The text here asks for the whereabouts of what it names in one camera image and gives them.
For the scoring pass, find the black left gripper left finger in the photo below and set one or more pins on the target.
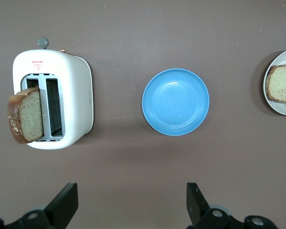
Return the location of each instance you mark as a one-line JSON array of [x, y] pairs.
[[62, 207]]

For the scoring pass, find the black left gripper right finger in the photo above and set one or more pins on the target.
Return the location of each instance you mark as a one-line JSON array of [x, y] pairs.
[[196, 207]]

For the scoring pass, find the light crust bread slice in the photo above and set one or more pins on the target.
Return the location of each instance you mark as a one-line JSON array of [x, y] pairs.
[[280, 82]]

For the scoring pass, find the blue plate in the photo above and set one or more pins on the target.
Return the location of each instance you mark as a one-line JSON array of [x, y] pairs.
[[176, 102]]

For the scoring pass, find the beige plate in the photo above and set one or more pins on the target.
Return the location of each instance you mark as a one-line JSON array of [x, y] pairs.
[[278, 108]]

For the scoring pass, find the dark crust bread slice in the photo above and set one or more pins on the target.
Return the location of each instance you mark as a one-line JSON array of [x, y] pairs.
[[29, 119]]

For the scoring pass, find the white two-slot toaster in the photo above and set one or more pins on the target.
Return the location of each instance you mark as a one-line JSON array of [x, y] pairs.
[[76, 95]]

